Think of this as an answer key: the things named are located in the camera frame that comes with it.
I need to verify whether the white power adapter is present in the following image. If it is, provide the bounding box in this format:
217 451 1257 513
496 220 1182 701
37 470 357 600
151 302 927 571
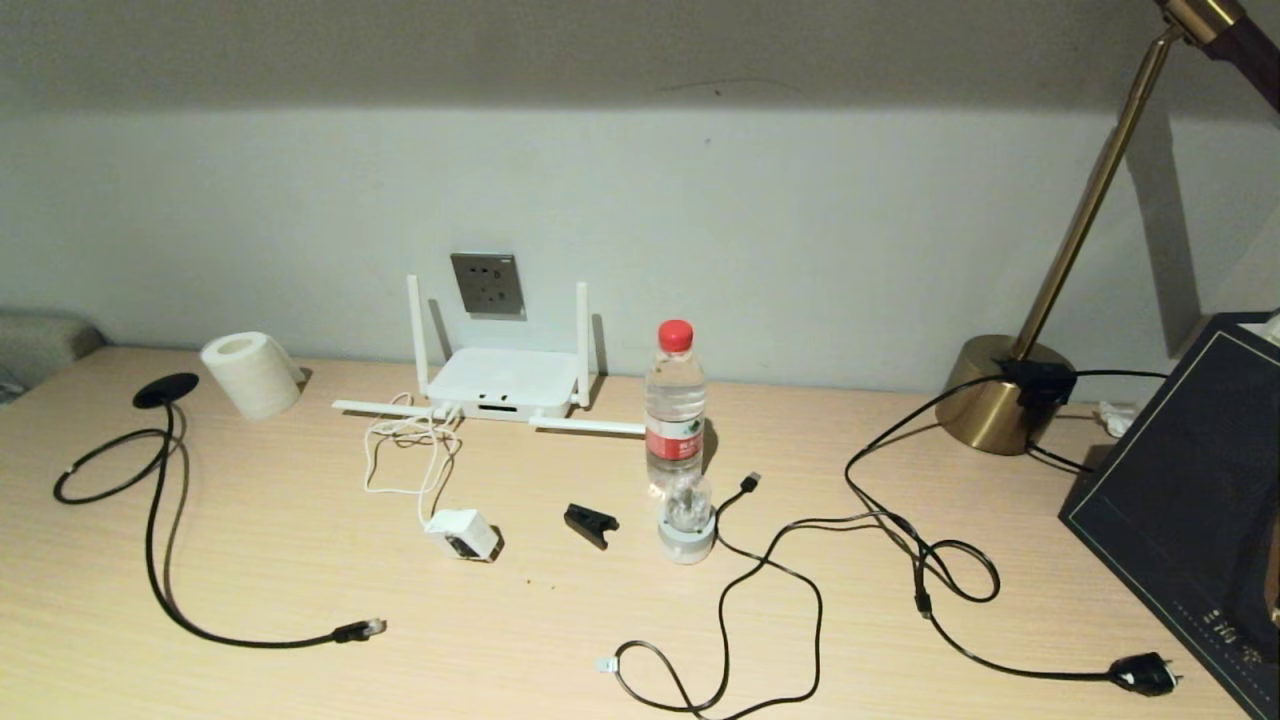
425 509 503 564

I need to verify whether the white router with antennas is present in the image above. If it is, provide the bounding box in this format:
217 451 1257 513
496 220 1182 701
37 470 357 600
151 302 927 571
332 275 646 436

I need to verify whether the water bottle with red cap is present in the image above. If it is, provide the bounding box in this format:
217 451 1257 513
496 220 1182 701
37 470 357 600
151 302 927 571
644 319 708 498

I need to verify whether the small black clip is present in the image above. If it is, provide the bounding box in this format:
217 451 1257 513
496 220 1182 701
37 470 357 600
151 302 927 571
563 503 621 551

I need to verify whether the small glass dome night light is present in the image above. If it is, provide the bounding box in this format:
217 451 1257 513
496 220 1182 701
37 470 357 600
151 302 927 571
657 472 718 566

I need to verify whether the brass desk lamp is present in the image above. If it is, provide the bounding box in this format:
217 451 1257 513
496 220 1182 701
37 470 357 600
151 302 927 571
935 0 1280 457

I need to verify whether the white toilet paper roll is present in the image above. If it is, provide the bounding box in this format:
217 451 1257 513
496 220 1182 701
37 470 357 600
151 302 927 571
200 331 304 421

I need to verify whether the black round desk grommet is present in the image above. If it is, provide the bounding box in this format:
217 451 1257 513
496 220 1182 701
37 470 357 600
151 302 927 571
133 373 200 410

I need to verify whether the dark blue box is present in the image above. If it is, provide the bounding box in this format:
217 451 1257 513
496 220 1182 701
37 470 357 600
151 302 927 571
1058 312 1280 720

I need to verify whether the grey cushion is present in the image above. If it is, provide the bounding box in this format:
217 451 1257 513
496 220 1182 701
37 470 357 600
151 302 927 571
0 308 107 401

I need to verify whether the black USB cable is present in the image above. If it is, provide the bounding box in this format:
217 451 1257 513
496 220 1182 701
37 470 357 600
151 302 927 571
597 472 824 720

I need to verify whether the grey wall socket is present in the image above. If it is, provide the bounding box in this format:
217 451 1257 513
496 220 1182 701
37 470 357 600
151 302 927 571
450 253 527 320

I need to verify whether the black ethernet cable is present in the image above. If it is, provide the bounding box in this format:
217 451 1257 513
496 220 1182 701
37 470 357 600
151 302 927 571
53 400 388 650

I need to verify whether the black inline switch box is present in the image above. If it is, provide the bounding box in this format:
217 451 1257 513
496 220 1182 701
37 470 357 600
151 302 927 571
1000 357 1079 409

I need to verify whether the black lamp power cord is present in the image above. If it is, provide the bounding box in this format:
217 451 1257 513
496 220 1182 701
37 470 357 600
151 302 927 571
845 368 1184 698

